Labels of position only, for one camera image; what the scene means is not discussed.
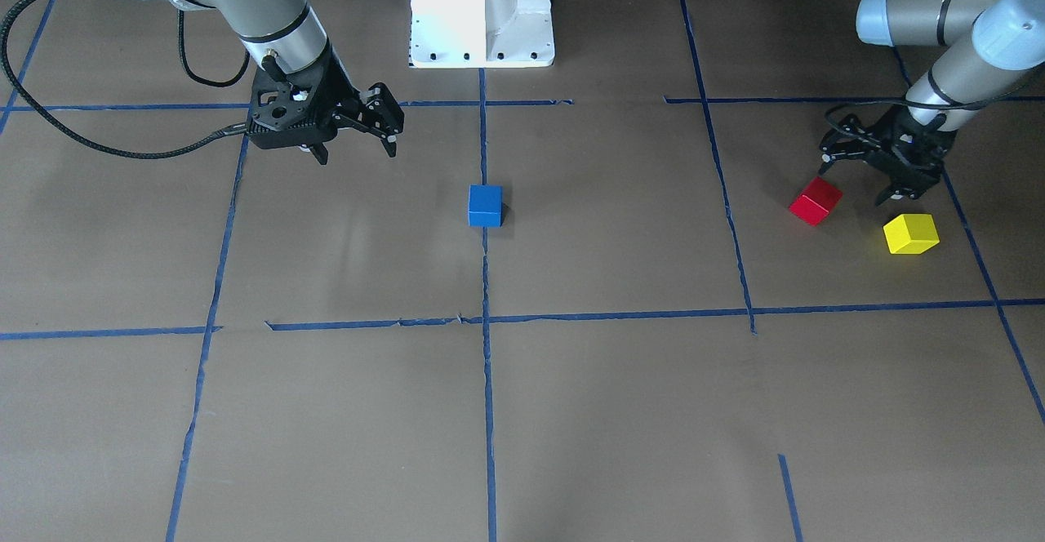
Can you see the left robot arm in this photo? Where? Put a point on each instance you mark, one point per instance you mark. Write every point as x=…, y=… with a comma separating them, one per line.
x=990, y=48

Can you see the yellow wooden block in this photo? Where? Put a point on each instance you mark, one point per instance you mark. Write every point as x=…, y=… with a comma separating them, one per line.
x=912, y=233

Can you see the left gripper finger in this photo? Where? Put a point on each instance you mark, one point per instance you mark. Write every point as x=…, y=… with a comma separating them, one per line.
x=849, y=139
x=898, y=189

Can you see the blue wooden block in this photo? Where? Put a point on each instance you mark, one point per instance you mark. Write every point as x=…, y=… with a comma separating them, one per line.
x=485, y=206

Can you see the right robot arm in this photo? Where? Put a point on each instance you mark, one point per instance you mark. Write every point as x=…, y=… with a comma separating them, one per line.
x=288, y=27

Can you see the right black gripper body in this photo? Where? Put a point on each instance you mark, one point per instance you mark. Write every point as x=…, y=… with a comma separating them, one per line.
x=338, y=92

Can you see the white pedestal column with base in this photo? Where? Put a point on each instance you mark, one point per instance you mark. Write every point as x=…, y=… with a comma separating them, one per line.
x=476, y=34

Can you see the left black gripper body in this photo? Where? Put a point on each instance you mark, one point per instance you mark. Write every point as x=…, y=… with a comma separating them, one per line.
x=894, y=139

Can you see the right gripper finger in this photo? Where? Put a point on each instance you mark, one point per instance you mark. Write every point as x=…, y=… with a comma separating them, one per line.
x=319, y=151
x=374, y=111

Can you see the red wooden block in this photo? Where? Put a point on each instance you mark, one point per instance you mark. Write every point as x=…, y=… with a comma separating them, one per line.
x=817, y=200

